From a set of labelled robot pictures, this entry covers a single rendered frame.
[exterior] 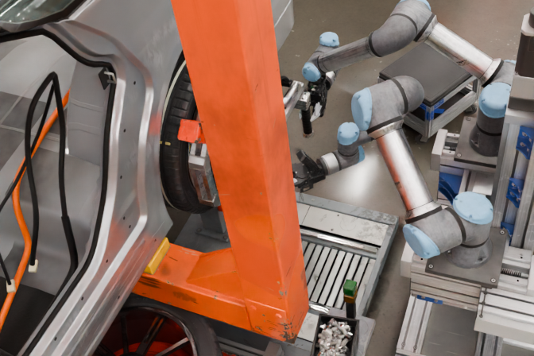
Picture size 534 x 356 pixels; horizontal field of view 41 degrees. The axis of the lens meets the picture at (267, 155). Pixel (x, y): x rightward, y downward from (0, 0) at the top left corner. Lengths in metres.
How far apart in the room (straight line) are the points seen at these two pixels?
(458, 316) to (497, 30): 2.13
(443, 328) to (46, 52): 1.91
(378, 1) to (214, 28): 3.30
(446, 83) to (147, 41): 1.85
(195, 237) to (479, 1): 2.51
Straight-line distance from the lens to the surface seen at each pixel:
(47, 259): 2.62
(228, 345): 2.88
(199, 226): 3.26
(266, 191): 1.88
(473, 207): 2.21
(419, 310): 2.95
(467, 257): 2.32
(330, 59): 2.72
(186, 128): 2.42
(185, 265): 2.59
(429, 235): 2.15
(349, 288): 2.48
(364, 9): 4.74
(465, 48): 2.65
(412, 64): 3.77
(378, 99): 2.16
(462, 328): 2.95
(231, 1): 1.49
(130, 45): 2.14
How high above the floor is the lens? 2.75
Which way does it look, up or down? 46 degrees down
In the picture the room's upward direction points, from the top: 9 degrees counter-clockwise
